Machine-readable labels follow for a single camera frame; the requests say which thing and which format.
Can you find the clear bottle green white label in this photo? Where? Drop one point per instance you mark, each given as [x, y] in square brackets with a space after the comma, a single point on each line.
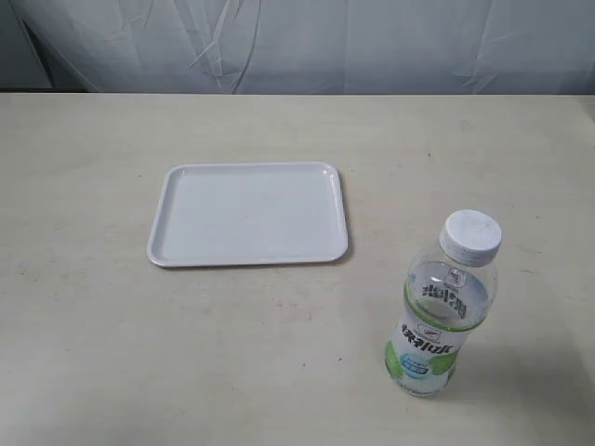
[447, 293]

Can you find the white rectangular plastic tray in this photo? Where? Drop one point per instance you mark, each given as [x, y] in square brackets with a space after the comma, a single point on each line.
[249, 214]

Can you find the white backdrop curtain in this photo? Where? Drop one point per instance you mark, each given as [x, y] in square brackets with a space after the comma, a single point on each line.
[315, 47]

